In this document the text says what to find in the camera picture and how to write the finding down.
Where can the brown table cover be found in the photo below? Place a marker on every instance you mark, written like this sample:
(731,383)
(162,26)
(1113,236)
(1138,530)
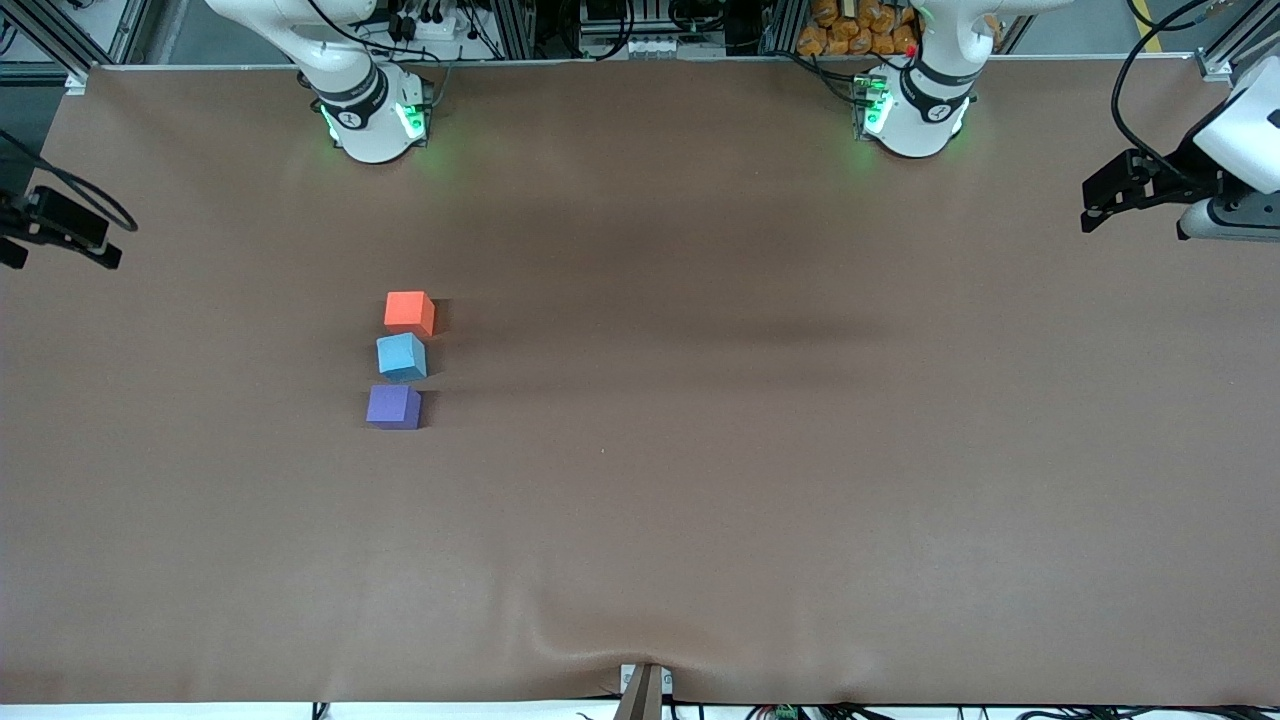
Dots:
(640,500)

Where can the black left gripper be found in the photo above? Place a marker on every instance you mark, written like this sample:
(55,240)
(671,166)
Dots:
(1186,172)

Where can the orange foam block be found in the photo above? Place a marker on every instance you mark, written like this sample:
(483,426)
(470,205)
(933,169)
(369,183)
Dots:
(408,314)

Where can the aluminium frame post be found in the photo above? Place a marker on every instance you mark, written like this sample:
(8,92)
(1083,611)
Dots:
(1225,50)
(60,50)

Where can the light blue foam block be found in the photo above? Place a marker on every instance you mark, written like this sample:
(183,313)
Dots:
(400,356)

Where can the metal table edge bracket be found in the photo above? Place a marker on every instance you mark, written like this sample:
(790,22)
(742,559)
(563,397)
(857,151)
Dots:
(643,695)

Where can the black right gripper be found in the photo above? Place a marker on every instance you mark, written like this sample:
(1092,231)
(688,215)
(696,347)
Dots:
(22,222)

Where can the power strip with black plugs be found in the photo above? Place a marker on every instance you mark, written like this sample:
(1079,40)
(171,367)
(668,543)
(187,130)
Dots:
(430,28)

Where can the purple foam block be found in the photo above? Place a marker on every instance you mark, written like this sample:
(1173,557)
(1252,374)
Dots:
(390,408)

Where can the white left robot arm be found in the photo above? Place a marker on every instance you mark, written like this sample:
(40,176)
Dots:
(920,120)

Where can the green terminal connector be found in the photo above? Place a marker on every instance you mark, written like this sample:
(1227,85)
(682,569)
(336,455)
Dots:
(785,713)

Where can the white power strip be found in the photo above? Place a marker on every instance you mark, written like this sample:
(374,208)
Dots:
(655,46)

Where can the orange packets pile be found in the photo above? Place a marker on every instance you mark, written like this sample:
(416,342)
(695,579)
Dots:
(860,28)

